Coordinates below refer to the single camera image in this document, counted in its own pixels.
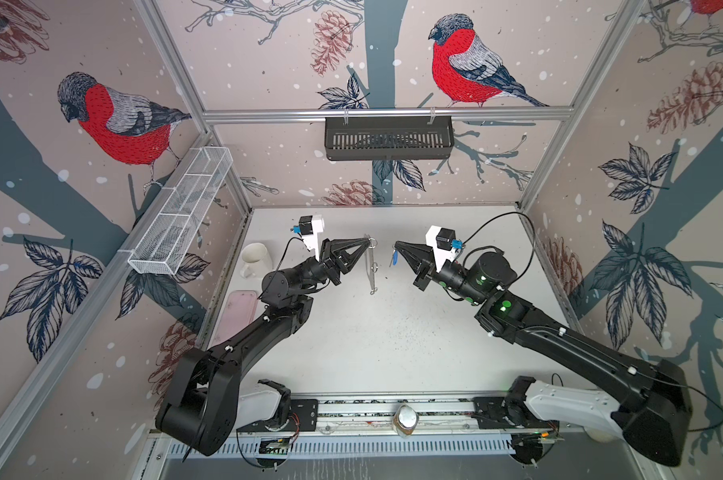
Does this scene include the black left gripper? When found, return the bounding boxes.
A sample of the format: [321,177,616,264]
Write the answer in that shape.
[288,243,367,296]

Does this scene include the black slotted wall basket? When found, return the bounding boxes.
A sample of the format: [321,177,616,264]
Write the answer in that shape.
[325,116,455,161]

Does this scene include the white ceramic mug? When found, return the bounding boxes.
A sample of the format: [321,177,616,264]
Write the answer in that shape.
[240,242,274,278]

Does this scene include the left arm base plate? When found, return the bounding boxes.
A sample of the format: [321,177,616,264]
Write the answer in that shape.
[237,399,319,434]

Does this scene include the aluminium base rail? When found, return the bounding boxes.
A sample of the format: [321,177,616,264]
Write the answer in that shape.
[150,393,633,439]

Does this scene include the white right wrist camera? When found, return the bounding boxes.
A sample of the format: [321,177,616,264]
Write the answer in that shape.
[425,225,463,272]

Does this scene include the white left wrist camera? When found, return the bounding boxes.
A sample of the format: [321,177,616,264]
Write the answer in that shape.
[293,215,325,261]

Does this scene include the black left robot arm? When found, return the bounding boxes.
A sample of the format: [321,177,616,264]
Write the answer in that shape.
[155,237,371,456]

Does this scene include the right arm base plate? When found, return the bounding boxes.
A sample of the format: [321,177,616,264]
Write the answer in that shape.
[471,397,559,431]

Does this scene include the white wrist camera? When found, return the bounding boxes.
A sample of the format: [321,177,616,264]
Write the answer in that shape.
[293,215,325,261]
[425,225,463,272]

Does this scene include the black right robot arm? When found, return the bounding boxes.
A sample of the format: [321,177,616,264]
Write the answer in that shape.
[395,241,693,467]

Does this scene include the white wire mesh basket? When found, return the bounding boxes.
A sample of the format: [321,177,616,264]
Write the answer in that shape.
[128,146,233,275]

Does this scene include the pink rectangular tray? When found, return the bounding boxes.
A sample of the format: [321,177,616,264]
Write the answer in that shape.
[210,290,260,347]

